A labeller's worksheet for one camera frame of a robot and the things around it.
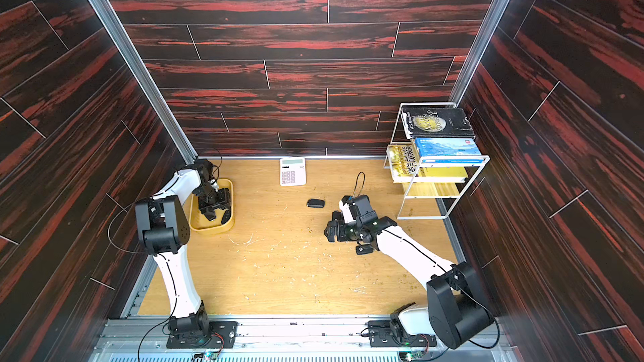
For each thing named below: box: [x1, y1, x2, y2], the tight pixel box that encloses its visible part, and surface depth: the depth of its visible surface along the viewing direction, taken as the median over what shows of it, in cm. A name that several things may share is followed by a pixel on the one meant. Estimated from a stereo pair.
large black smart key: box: [306, 198, 326, 208], surface depth 107 cm
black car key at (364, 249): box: [355, 244, 374, 255], surface depth 92 cm
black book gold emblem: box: [400, 107, 476, 139], surface depth 85 cm
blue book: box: [414, 137, 483, 164], surface depth 78 cm
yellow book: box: [417, 165, 469, 178], surface depth 91 cm
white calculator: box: [279, 156, 307, 187], surface depth 116 cm
